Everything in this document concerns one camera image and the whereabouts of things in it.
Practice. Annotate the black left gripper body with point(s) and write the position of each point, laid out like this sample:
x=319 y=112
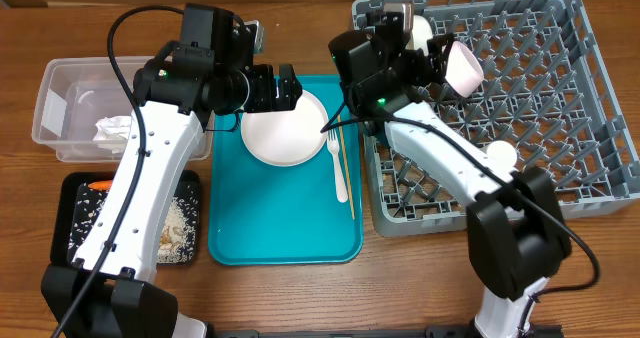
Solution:
x=261 y=97

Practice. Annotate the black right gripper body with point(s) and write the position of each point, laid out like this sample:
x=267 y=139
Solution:
x=419 y=69

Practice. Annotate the cream bowl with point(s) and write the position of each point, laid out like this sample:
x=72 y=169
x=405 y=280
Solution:
x=421 y=33

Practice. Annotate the pink plate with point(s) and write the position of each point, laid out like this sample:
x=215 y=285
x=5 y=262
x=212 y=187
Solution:
x=286 y=138

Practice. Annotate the white plastic fork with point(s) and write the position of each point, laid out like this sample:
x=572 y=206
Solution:
x=333 y=147

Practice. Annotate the bowl with food scraps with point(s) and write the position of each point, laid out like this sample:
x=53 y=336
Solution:
x=464 y=73

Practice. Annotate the white tissue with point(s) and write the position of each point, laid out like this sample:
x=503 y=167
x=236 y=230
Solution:
x=112 y=133

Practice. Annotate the white small cup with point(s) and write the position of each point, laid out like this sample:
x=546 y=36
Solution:
x=502 y=152

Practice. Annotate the orange carrot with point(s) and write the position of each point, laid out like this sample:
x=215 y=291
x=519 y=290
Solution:
x=104 y=185

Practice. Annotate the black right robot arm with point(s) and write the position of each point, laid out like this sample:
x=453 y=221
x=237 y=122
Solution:
x=517 y=237

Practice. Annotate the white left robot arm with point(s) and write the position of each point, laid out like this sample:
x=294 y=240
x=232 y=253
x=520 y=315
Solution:
x=106 y=287

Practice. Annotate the wooden chopstick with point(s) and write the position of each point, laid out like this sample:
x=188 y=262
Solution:
x=346 y=171

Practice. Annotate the teal plastic tray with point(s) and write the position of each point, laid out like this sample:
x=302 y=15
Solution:
x=262 y=214

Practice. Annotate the grey dish rack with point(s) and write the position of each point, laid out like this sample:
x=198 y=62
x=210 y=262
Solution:
x=546 y=92

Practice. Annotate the spilled rice and peanuts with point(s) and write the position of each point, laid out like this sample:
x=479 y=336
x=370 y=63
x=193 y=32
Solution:
x=177 y=244

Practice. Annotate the clear plastic bin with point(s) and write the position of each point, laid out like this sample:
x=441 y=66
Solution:
x=74 y=95

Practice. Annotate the black tray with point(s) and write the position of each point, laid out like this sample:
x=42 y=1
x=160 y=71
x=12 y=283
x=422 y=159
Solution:
x=60 y=218

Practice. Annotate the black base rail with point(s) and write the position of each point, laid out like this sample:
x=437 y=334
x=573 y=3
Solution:
x=455 y=331

